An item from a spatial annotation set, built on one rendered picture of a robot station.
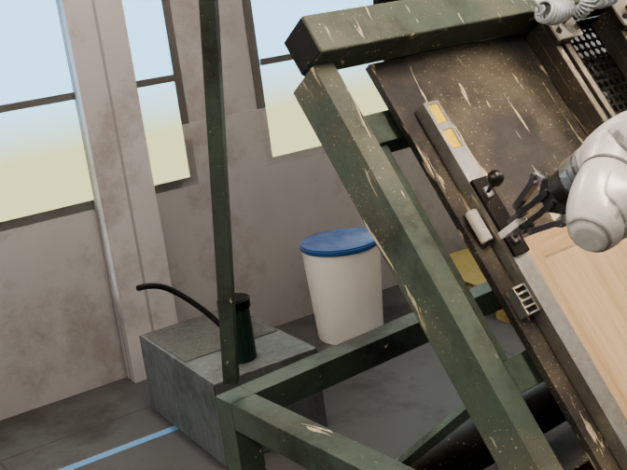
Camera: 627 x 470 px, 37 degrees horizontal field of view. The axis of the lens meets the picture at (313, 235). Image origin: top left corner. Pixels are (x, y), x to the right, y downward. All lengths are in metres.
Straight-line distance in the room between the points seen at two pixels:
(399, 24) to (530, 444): 1.00
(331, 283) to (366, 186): 3.10
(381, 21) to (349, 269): 3.00
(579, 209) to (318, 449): 1.19
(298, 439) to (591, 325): 0.88
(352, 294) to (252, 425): 2.43
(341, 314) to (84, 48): 1.95
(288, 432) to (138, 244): 2.57
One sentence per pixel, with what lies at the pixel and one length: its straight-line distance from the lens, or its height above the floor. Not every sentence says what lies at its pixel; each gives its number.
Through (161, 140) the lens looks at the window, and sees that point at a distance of 5.19.
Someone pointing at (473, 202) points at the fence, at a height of 1.45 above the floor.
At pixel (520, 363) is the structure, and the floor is 1.12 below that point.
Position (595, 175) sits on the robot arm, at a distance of 1.71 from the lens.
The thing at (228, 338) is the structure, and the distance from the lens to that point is 2.85.
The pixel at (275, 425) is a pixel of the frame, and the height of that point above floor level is 0.79.
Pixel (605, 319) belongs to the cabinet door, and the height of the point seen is 1.15.
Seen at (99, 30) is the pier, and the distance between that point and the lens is 4.94.
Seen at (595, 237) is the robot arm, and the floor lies 1.52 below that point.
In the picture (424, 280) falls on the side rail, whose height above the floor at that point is 1.35.
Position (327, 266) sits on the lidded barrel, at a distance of 5.14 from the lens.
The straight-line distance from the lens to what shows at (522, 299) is 2.16.
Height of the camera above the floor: 2.00
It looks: 15 degrees down
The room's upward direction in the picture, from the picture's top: 7 degrees counter-clockwise
